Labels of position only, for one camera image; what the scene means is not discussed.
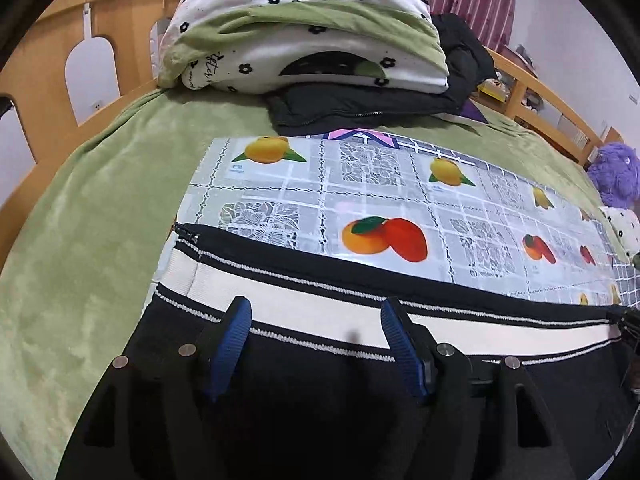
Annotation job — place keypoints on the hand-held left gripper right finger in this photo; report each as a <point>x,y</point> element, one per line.
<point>400,340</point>

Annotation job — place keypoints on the purple cloth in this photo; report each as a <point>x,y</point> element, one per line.
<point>472,112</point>

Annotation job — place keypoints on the flower print pillow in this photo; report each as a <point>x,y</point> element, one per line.
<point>625,225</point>

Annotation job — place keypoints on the folded flower print quilt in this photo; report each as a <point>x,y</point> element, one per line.
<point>300,25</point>

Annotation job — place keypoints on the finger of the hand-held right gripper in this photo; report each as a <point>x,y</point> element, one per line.
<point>629,322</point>

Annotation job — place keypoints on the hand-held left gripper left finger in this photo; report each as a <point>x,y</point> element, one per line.
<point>232,340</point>

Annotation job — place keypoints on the green plush blanket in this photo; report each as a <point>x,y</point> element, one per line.
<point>100,240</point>

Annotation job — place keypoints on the black padded jacket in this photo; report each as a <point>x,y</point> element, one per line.
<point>350,102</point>

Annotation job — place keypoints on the black pants with cream waistband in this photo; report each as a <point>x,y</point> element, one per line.
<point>310,310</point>

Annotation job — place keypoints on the cluttered side table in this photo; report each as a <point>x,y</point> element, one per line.
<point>500,87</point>

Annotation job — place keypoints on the purple plush toy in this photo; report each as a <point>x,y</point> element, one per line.
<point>617,170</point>

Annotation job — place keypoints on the wooden bed frame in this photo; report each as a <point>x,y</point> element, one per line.
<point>130,15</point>

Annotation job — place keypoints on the fruit print plastic tablecloth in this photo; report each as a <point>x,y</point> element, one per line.
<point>320,200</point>

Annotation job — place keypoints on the grey checked sheet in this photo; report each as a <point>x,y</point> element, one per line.
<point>627,285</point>

